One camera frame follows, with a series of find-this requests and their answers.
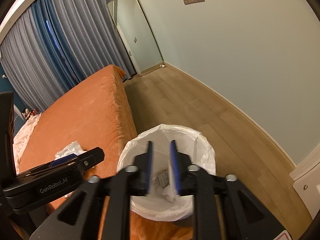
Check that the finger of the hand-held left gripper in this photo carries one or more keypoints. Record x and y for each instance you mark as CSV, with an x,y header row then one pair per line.
x,y
92,158
63,159

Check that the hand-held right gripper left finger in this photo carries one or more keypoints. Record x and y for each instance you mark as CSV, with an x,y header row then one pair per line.
x,y
149,165

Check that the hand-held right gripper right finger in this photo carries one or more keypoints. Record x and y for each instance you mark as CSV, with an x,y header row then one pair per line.
x,y
175,165

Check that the white tissue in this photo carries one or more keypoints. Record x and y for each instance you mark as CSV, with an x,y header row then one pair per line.
x,y
170,195
70,150

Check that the yellow bin with white bag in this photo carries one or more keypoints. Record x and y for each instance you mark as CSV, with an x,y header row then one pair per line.
x,y
160,135

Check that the grey crumpled paper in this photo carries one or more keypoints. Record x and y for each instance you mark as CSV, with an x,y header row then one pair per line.
x,y
160,177

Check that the pink white quilt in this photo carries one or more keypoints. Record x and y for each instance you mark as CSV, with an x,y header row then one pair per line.
x,y
25,135

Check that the orange plush bed blanket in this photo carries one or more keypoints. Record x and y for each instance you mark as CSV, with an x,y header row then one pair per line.
x,y
87,110

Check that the red and white bedside items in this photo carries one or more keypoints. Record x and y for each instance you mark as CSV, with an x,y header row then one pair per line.
x,y
30,113

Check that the blue sheer curtain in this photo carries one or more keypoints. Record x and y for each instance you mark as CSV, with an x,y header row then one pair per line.
x,y
52,45

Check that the gold framed standing mirror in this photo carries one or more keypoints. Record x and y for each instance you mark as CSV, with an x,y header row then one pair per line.
x,y
137,37

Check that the grey pleated curtain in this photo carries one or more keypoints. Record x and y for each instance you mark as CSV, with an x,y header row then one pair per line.
x,y
82,25

